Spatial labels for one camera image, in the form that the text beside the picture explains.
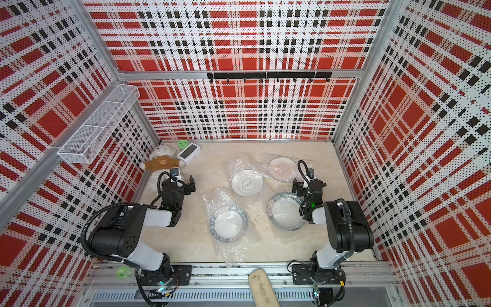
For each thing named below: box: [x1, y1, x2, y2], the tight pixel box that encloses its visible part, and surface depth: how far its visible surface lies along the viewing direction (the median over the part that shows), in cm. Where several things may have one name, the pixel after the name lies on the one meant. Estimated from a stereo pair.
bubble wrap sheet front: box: [201, 188, 258, 268], surface depth 88 cm
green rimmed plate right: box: [266, 191, 306, 231], surface depth 92 cm
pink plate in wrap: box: [267, 156, 298, 182], surface depth 110 cm
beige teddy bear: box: [139, 144, 186, 183], surface depth 103 cm
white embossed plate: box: [231, 168, 265, 197], surface depth 102 cm
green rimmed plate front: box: [209, 204, 249, 243], surface depth 88 cm
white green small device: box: [177, 142, 201, 165], surface depth 113 cm
